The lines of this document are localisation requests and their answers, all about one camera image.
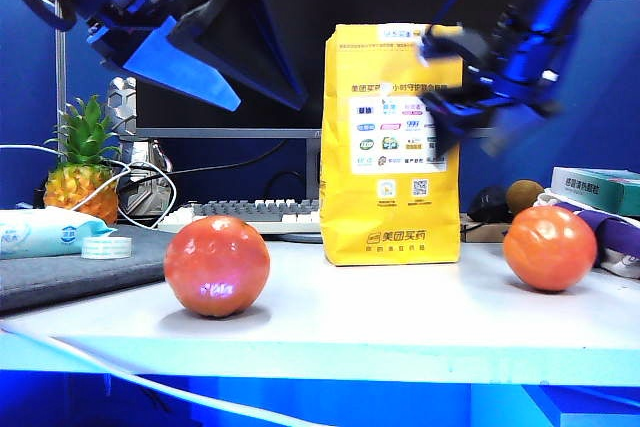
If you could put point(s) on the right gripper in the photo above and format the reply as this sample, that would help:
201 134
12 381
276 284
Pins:
530 37

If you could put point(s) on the orange fruit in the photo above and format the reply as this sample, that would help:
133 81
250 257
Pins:
550 247
217 267

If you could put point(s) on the yellow printed paper bag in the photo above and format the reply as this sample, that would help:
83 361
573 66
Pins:
390 217

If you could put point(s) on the silver robot figurine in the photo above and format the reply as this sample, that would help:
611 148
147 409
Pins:
125 102

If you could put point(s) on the black computer mouse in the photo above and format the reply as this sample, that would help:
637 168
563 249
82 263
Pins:
487 204

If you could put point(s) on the grey monitor stand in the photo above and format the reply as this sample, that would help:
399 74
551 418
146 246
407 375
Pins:
313 167

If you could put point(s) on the brown kiwi fruit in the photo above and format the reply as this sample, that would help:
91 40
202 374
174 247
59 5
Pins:
525 194

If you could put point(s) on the grey and white keyboard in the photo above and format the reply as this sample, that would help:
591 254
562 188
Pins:
240 209

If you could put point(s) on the small brown cardboard box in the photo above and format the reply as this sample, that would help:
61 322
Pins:
482 232

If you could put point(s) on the teal medicine box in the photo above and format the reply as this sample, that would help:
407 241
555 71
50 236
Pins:
595 189

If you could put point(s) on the small decorative pineapple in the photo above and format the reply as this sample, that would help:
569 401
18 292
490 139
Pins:
80 187

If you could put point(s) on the clear adhesive tape roll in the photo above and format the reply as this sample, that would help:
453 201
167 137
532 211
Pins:
106 248

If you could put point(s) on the blue wet wipes pack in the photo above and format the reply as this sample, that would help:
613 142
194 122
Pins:
40 232

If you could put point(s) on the grey felt desk mat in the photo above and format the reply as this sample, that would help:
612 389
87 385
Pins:
75 277

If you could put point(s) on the grey partition post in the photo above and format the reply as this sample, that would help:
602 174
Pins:
61 72

